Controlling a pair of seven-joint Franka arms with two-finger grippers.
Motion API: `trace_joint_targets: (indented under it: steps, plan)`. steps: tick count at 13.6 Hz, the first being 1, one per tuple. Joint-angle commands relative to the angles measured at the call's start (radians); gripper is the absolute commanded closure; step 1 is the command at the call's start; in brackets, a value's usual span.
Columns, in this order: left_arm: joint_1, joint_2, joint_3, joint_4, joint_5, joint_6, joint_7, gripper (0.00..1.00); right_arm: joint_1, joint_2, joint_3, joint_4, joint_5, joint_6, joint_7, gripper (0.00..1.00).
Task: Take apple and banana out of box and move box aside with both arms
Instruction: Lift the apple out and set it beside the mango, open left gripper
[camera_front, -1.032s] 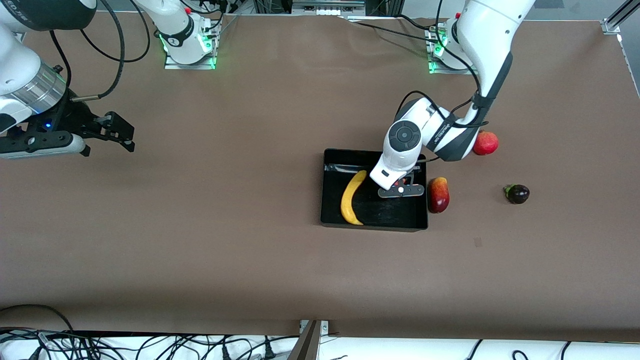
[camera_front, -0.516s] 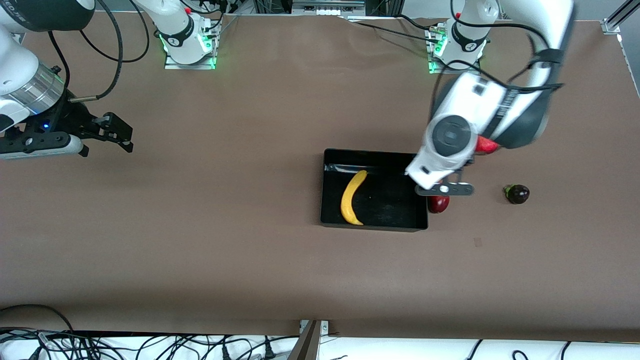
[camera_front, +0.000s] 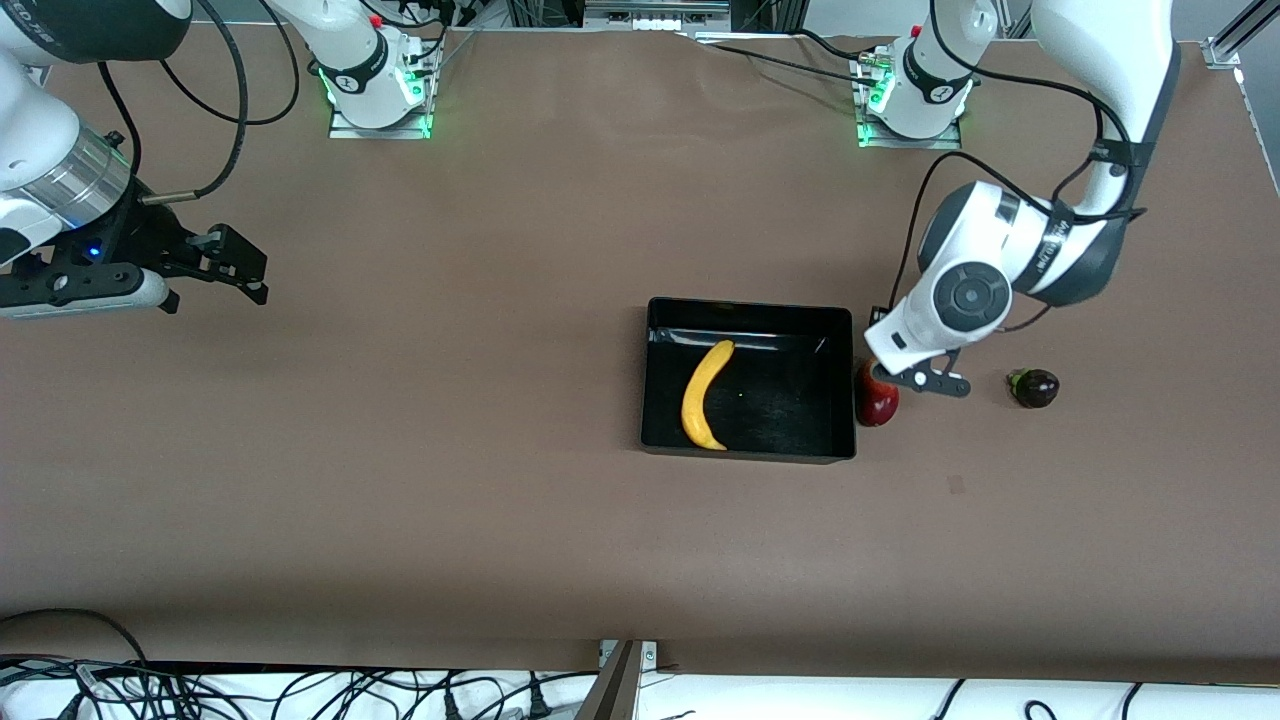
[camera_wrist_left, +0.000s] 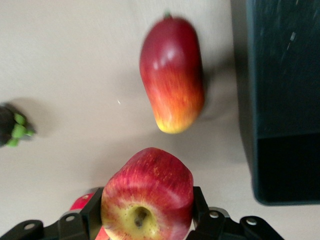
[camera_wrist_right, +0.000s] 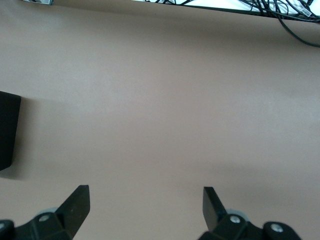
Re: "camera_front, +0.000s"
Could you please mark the dark metal post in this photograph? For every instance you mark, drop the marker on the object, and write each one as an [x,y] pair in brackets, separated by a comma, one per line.
[610,695]

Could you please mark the brown table cover sheet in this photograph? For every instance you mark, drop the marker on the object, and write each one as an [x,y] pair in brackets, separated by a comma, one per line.
[400,450]

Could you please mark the red yellow mango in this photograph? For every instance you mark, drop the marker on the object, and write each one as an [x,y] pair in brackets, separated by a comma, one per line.
[878,405]

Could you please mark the aluminium corner profile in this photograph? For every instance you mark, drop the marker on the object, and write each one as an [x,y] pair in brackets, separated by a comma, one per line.
[1235,40]

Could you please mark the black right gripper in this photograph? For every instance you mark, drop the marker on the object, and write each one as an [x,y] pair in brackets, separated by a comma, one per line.
[148,243]

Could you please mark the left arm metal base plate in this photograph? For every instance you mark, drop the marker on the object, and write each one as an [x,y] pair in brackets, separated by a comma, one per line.
[872,143]

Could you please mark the black plastic tray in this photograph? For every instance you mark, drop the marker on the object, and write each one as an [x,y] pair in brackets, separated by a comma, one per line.
[780,420]

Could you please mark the aluminium frame structure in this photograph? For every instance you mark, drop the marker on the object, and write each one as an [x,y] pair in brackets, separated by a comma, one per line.
[650,12]

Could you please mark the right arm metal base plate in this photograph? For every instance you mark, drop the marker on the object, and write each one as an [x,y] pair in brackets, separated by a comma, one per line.
[345,132]

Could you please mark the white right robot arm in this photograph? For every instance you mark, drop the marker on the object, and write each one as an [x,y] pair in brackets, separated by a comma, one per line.
[30,120]

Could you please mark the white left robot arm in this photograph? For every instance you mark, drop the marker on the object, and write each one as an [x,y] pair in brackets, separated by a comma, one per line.
[1100,60]

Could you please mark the dark purple mangosteen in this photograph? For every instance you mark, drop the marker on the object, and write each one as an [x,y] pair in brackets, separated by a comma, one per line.
[1038,388]

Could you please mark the yellow banana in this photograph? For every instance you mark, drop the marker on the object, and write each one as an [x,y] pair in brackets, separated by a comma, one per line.
[695,400]

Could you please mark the silver metal bracket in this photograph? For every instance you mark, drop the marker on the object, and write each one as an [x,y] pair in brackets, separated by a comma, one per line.
[648,653]

